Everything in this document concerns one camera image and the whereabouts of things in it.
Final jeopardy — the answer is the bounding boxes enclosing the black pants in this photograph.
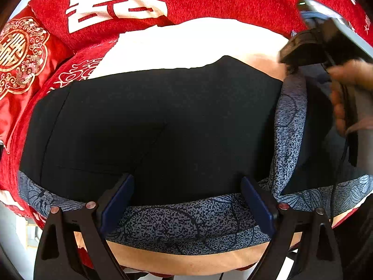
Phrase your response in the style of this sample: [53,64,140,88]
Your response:
[18,56,363,205]

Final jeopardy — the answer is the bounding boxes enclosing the right hand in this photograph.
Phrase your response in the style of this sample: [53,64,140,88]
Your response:
[327,59,372,137]

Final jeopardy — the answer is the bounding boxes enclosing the phone on right gripper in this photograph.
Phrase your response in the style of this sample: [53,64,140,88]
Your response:
[297,0,372,61]

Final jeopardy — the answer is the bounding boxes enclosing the red embroidered cushion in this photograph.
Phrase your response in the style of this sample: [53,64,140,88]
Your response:
[1,6,73,152]

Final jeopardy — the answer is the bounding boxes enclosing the red sofa cover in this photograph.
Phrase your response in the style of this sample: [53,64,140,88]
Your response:
[1,0,372,225]

